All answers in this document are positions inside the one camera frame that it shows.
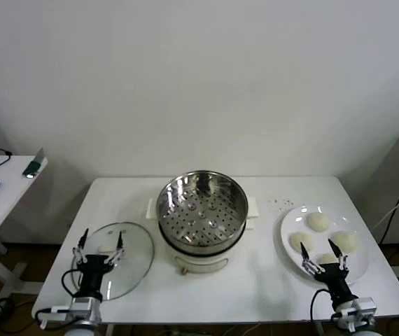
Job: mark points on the round glass pot lid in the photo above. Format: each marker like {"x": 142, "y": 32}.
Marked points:
{"x": 133, "y": 252}

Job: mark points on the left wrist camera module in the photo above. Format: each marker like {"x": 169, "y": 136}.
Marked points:
{"x": 84, "y": 304}

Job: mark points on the white oval plate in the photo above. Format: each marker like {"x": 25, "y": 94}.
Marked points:
{"x": 357, "y": 260}

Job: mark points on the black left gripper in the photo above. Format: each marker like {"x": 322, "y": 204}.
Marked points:
{"x": 92, "y": 271}

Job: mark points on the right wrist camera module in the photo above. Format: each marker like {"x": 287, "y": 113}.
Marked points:
{"x": 365, "y": 305}

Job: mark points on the brown crumb scatter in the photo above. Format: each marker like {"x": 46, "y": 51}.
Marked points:
{"x": 279, "y": 202}

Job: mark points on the perforated steel steamer basket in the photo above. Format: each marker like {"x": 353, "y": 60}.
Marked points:
{"x": 185, "y": 190}

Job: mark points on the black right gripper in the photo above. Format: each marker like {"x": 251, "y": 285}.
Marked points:
{"x": 334, "y": 278}

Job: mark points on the white steamed baozi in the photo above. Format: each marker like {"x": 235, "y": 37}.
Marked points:
{"x": 326, "y": 259}
{"x": 297, "y": 241}
{"x": 346, "y": 241}
{"x": 318, "y": 222}

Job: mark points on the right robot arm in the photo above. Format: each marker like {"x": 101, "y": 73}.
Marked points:
{"x": 351, "y": 322}

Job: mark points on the white side table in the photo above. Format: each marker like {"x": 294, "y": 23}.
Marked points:
{"x": 7, "y": 189}

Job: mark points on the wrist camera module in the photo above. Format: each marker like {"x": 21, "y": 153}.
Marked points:
{"x": 365, "y": 305}
{"x": 84, "y": 304}

